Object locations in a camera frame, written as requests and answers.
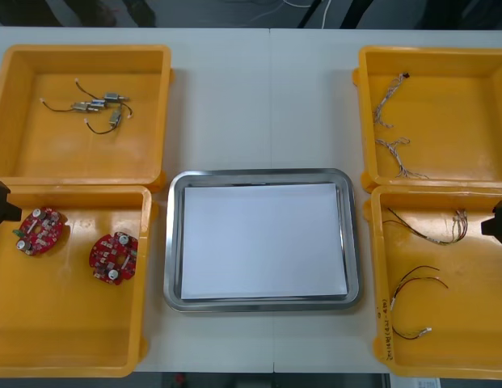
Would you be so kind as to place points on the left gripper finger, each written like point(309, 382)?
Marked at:
point(0, 192)
point(4, 214)

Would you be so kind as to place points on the round red circuit board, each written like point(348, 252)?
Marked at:
point(113, 260)
point(38, 232)

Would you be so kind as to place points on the yellow-orange plastic bin with handwriting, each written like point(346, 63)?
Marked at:
point(469, 323)

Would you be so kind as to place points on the white paper label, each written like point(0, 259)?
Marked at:
point(426, 383)

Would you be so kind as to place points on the steel tray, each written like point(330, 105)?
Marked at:
point(174, 242)

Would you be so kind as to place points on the white sheet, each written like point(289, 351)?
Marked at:
point(262, 242)

